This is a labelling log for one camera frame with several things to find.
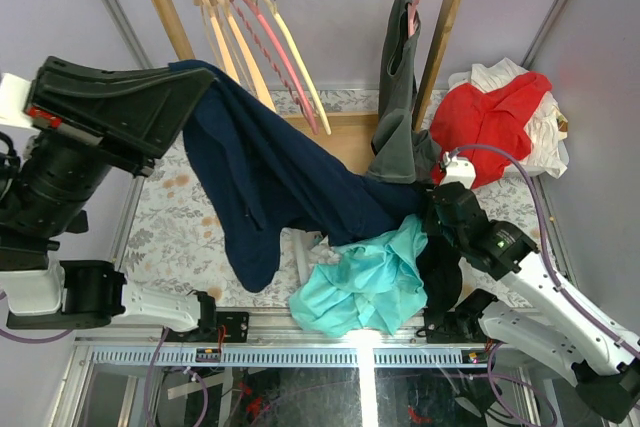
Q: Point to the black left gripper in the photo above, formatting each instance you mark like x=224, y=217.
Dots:
x=128, y=111

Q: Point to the navy blue t-shirt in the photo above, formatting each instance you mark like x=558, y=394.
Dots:
x=262, y=175

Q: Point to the cream plastic hanger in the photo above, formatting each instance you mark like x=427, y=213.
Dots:
x=271, y=4

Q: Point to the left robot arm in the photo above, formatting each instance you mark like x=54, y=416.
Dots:
x=44, y=193

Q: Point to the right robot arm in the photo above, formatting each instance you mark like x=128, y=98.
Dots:
x=595, y=354

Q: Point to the light wooden hanger left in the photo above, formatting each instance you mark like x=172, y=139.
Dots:
x=226, y=56

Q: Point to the light wooden hanger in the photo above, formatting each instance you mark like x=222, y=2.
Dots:
x=256, y=80
x=226, y=56

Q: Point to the pink twisted-bar hanger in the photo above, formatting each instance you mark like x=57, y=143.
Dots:
x=290, y=81

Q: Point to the grey t-shirt on hanger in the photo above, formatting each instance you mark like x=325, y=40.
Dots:
x=401, y=155

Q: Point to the teal t-shirt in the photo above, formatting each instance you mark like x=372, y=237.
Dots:
x=375, y=284

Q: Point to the black t-shirt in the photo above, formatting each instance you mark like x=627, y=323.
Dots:
x=439, y=269

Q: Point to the red t-shirt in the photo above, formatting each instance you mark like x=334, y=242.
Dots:
x=467, y=115

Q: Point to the floral table mat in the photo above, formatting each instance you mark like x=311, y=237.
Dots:
x=176, y=242

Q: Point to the white garment pile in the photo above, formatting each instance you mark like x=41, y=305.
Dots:
x=547, y=128

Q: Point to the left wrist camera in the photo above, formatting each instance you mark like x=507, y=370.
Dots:
x=13, y=98

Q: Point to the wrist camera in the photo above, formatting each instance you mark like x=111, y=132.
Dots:
x=457, y=169
x=13, y=98

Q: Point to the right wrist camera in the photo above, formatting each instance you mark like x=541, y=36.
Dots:
x=457, y=169

